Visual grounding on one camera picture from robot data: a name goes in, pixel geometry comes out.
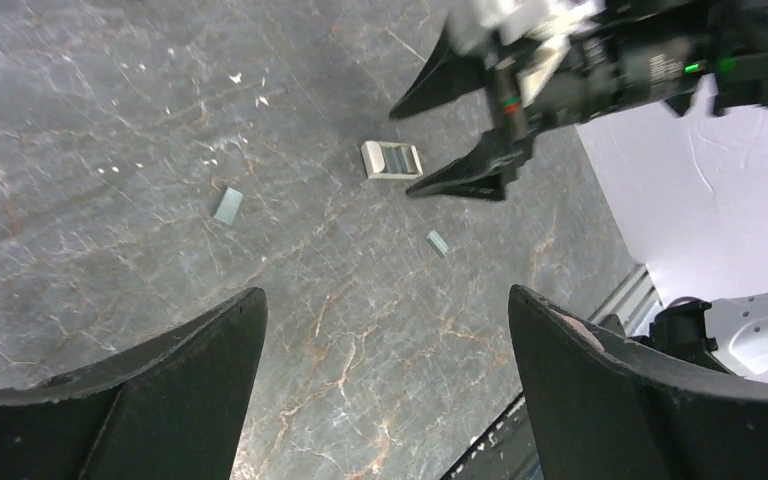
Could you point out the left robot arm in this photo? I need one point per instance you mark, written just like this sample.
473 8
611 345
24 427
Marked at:
727 335

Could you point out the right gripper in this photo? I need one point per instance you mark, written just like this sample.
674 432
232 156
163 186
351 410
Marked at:
599 74

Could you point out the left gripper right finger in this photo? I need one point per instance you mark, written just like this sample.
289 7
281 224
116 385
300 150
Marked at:
603 406

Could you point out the staple strip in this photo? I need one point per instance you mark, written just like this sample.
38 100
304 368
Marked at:
228 206
437 243

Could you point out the white staple box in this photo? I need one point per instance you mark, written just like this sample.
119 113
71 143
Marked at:
391 160

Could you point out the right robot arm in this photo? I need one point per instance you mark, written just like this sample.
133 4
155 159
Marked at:
731 44

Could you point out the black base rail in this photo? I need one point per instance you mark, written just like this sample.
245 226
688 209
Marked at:
506 450

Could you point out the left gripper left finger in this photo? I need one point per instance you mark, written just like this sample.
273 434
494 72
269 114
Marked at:
172 407

